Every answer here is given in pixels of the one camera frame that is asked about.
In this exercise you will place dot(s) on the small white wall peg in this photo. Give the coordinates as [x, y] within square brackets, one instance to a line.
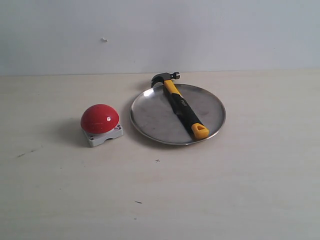
[104, 40]

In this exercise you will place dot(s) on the yellow black claw hammer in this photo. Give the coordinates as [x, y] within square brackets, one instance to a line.
[180, 106]

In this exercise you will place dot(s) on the red dome push button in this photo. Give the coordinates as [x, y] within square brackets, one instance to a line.
[99, 123]

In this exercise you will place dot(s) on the round stainless steel plate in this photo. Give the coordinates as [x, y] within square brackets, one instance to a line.
[152, 115]

